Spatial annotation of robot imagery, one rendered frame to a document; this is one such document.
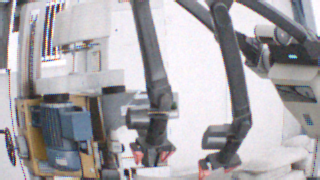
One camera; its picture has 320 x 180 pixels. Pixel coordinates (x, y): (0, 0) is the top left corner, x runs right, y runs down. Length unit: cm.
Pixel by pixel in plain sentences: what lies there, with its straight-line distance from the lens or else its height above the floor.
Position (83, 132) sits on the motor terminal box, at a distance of 229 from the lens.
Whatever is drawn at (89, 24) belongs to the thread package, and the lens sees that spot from 236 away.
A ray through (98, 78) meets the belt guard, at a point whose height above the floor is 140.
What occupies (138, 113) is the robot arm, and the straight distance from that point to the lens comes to 236.
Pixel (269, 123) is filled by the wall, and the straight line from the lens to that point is 805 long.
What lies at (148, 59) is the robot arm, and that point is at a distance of 233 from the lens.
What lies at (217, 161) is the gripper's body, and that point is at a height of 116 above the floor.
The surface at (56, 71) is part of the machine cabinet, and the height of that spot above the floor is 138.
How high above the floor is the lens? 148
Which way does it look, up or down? 3 degrees down
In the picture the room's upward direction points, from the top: 3 degrees counter-clockwise
